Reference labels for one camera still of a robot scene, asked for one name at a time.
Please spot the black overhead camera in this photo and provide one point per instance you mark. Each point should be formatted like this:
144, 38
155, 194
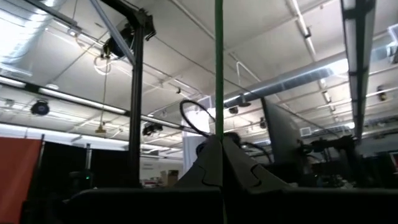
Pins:
116, 46

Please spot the silver ventilation duct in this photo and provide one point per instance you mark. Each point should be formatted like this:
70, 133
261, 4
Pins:
280, 82
21, 37

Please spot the long ceiling light fixture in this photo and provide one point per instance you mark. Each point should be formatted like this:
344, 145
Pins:
360, 62

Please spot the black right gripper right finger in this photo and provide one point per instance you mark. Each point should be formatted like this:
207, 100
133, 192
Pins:
264, 205

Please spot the grey monitor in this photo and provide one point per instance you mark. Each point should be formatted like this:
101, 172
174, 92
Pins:
280, 133

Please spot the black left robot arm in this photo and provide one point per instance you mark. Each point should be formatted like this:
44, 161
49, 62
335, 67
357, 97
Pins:
233, 137

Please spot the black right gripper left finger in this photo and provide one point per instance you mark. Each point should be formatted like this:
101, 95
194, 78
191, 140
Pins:
199, 205

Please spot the orange partition screen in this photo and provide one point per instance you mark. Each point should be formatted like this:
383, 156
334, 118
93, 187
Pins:
15, 180

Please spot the cardboard box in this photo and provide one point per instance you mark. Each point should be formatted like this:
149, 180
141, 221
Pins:
172, 179

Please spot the black round ceiling device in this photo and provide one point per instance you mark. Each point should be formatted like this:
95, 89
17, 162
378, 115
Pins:
39, 108

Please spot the yellow artificial tulip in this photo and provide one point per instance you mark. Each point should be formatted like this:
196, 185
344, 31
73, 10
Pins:
219, 62

